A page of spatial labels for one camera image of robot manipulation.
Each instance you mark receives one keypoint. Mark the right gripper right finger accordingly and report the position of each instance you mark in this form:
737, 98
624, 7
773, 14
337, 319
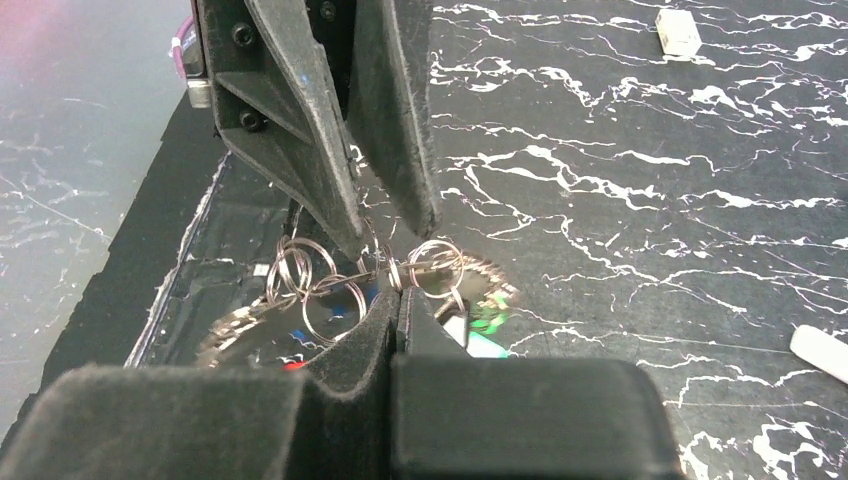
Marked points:
454, 416

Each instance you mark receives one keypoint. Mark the small white card box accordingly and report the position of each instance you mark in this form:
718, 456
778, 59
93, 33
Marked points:
678, 33

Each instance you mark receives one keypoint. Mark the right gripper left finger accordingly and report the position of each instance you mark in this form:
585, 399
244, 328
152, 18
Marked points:
325, 420

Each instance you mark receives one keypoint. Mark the green key tag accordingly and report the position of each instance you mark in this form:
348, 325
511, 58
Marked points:
473, 325

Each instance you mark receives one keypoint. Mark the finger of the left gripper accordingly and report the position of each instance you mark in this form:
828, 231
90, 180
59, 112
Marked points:
389, 112
275, 106

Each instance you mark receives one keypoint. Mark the metal key organizer ring red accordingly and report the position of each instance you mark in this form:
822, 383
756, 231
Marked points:
303, 271

